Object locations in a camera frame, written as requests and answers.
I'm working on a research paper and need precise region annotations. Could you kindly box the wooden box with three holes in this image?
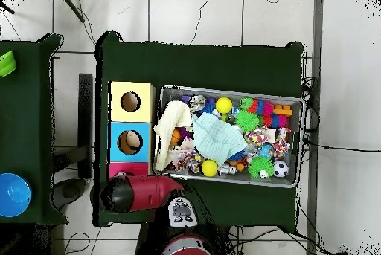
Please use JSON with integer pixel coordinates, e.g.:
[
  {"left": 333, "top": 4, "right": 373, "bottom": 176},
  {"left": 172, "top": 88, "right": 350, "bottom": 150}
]
[{"left": 106, "top": 80, "right": 156, "bottom": 178}]

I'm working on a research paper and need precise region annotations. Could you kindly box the dark green table cloth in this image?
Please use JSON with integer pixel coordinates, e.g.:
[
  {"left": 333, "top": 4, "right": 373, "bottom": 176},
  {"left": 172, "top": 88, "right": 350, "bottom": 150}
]
[{"left": 93, "top": 30, "right": 305, "bottom": 228}]

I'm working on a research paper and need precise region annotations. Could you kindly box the cream knit cloth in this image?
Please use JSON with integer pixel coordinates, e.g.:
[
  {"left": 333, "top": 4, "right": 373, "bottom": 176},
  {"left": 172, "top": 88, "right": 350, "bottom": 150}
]
[{"left": 153, "top": 100, "right": 194, "bottom": 172}]

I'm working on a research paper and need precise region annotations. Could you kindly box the yellow ball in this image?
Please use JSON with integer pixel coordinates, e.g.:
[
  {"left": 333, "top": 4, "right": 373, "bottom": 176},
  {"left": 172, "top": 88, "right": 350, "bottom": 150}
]
[
  {"left": 215, "top": 96, "right": 234, "bottom": 114},
  {"left": 201, "top": 159, "right": 220, "bottom": 178}
]

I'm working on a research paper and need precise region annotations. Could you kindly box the plain green spiky ball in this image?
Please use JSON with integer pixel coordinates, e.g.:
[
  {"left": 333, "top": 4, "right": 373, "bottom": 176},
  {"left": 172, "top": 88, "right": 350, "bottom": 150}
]
[{"left": 234, "top": 109, "right": 261, "bottom": 133}]

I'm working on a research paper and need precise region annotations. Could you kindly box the green spiky eyed ball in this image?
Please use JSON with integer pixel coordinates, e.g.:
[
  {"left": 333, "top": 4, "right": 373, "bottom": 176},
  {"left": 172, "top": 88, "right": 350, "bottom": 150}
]
[{"left": 248, "top": 155, "right": 275, "bottom": 179}]

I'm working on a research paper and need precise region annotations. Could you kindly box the black cable bundle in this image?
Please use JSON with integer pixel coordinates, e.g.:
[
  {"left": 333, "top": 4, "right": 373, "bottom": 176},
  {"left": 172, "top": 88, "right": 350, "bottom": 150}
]
[{"left": 300, "top": 75, "right": 321, "bottom": 132}]

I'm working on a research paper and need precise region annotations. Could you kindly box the small soccer ball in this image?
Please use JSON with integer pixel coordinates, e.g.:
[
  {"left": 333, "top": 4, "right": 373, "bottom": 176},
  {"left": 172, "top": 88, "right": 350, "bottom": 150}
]
[{"left": 272, "top": 160, "right": 290, "bottom": 178}]

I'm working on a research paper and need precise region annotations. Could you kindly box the light blue knit cloth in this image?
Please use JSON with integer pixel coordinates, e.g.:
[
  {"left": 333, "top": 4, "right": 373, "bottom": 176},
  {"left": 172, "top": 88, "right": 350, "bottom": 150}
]
[{"left": 193, "top": 112, "right": 249, "bottom": 167}]

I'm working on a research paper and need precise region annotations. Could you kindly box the blue bowl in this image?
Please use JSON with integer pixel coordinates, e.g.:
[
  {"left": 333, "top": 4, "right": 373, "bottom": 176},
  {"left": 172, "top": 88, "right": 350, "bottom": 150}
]
[{"left": 0, "top": 172, "right": 33, "bottom": 218}]

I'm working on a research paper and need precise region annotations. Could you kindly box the orange toy basketball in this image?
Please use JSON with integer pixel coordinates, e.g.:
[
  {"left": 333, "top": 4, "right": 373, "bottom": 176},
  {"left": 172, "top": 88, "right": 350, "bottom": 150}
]
[{"left": 170, "top": 128, "right": 182, "bottom": 145}]

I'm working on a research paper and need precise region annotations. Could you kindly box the clear mesh bin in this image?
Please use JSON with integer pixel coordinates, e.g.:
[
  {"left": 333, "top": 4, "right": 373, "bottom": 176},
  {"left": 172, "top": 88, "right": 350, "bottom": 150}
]
[{"left": 153, "top": 85, "right": 305, "bottom": 190}]

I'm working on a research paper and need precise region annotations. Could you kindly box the rainbow spiky caterpillar toy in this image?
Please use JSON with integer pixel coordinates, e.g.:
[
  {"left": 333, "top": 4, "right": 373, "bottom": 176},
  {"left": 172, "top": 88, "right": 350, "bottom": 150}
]
[{"left": 240, "top": 97, "right": 289, "bottom": 129}]

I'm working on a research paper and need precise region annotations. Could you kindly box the grey round base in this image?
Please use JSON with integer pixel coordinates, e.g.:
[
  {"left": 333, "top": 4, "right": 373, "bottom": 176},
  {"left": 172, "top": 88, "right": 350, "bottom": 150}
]
[{"left": 51, "top": 177, "right": 88, "bottom": 211}]

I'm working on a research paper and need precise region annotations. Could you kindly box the black upright panel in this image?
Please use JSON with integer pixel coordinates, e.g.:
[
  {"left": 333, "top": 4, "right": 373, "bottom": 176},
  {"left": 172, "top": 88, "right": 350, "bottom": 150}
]
[{"left": 77, "top": 73, "right": 94, "bottom": 180}]

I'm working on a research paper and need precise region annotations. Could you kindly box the green cup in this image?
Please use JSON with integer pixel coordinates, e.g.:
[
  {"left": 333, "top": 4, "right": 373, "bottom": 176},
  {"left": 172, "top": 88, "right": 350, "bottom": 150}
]
[{"left": 0, "top": 50, "right": 18, "bottom": 77}]

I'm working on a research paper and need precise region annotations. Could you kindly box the green covered side table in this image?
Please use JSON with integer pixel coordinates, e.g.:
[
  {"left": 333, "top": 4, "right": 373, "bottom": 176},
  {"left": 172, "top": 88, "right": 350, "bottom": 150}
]
[{"left": 0, "top": 33, "right": 69, "bottom": 227}]

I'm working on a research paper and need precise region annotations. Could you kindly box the black tripod leg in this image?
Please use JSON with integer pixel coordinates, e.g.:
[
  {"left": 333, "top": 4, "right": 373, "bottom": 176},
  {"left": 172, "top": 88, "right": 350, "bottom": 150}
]
[
  {"left": 56, "top": 0, "right": 86, "bottom": 24},
  {"left": 0, "top": 0, "right": 16, "bottom": 16}
]

